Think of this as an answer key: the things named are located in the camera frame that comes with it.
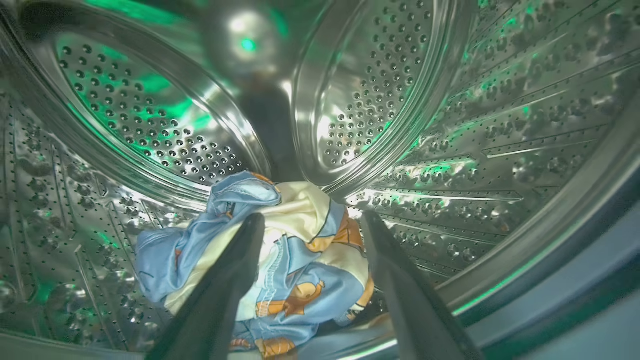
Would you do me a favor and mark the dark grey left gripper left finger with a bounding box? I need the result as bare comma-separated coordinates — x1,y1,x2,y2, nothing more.
145,213,266,360

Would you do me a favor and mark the blue and cream garment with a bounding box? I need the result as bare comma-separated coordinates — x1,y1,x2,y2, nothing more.
135,171,376,331

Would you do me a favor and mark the blue garment with writing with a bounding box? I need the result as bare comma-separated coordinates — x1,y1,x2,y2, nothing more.
227,320,321,360

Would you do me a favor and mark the steel perforated washer drum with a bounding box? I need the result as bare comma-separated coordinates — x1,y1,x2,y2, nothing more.
0,0,640,360

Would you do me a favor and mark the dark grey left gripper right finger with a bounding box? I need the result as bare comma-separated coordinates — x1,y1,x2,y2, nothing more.
361,210,484,360

